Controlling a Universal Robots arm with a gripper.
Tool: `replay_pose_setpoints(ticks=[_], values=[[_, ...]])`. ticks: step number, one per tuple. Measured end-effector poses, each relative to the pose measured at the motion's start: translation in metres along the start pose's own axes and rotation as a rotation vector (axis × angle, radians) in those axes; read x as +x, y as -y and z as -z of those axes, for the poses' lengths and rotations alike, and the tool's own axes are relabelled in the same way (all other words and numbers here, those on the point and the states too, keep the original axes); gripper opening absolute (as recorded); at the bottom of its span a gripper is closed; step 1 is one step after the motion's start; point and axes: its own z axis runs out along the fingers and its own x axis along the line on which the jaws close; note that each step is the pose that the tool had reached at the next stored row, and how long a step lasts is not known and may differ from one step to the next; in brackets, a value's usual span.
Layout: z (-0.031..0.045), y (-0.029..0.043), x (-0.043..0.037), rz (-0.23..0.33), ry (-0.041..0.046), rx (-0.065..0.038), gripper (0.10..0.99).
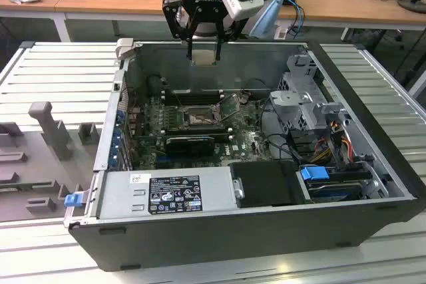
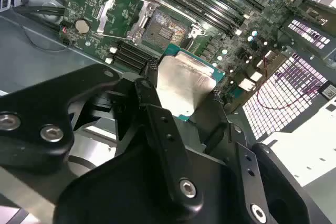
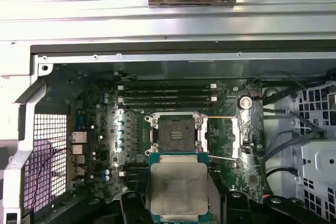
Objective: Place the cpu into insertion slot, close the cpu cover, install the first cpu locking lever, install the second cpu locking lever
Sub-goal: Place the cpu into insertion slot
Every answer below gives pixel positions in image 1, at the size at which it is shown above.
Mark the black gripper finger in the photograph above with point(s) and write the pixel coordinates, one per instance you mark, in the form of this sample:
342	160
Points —
170	14
219	48

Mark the silver square CPU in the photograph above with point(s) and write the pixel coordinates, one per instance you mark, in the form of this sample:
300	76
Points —
203	58

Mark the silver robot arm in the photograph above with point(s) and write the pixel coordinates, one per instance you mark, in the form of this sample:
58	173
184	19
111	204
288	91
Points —
206	30

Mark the CPU socket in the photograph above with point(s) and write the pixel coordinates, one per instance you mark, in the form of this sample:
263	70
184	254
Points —
199	116

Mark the pale blue teach pendant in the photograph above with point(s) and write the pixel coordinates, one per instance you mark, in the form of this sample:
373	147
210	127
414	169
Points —
266	18

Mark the round coin battery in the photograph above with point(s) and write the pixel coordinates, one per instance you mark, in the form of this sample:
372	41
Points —
245	98

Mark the small white adapter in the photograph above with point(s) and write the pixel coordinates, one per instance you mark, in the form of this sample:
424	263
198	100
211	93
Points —
280	33

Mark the silver perforated drive cage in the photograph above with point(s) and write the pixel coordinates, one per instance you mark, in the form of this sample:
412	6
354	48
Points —
299	74

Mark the green motherboard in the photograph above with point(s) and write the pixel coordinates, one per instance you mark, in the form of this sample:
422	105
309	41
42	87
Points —
243	144

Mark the black graphics card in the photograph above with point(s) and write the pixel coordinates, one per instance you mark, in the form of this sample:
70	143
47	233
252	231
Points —
189	146

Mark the blue expansion card retainer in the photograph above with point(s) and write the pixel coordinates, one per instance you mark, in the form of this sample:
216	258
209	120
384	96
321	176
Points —
118	137

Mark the black plastic shroud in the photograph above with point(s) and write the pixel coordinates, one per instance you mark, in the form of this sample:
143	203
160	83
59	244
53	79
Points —
266	184

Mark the hard disk in blue carrier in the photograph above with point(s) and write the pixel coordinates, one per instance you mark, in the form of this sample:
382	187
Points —
314	174

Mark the silver power supply with label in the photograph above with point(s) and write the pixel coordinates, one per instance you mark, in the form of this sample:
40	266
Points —
116	197

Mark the black open PC case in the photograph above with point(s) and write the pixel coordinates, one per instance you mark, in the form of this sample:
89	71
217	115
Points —
233	244

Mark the grey parts rack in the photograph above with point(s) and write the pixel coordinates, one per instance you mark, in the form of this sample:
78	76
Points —
33	171

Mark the blue case latch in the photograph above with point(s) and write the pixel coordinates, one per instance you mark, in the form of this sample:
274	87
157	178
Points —
73	200

